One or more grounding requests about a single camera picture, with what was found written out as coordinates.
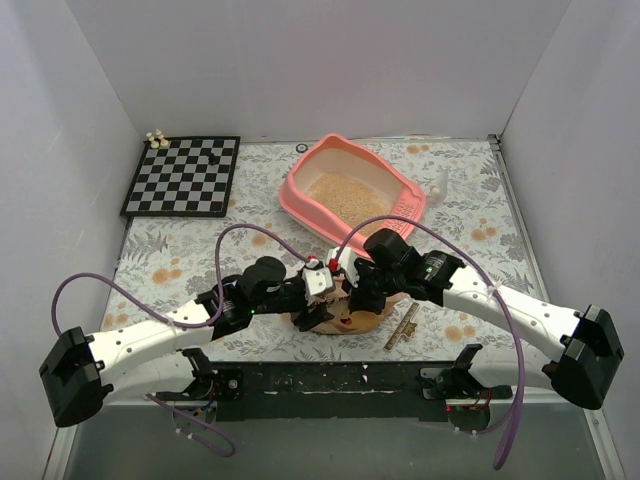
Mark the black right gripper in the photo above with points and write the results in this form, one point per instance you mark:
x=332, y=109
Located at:
x=362, y=293

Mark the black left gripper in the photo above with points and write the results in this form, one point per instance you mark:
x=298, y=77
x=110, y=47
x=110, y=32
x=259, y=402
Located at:
x=302, y=307

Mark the orange cat litter bag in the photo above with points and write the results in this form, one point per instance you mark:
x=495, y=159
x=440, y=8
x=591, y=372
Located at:
x=346, y=323

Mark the brown bag sealing clip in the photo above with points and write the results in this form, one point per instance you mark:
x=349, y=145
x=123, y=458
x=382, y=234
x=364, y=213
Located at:
x=405, y=329

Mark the clear plastic litter scoop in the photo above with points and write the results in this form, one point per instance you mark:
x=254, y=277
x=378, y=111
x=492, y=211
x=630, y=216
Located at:
x=438, y=190

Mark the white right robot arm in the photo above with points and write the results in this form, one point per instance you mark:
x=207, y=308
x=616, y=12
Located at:
x=576, y=354

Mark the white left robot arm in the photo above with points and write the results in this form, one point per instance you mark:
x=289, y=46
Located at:
x=83, y=370

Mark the beige litter in box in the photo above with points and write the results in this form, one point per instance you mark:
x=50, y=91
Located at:
x=349, y=199

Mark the pink cat litter box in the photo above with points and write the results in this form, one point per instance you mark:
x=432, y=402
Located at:
x=334, y=153

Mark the black white chessboard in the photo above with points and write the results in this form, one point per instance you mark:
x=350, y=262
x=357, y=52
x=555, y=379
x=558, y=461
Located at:
x=179, y=181

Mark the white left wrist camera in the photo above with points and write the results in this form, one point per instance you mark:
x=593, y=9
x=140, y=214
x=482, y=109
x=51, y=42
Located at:
x=318, y=280

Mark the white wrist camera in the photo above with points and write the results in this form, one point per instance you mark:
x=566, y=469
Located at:
x=342, y=261
x=318, y=280

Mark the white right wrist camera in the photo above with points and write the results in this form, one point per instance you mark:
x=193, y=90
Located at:
x=342, y=261

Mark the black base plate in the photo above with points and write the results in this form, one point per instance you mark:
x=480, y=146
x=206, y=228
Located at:
x=323, y=390

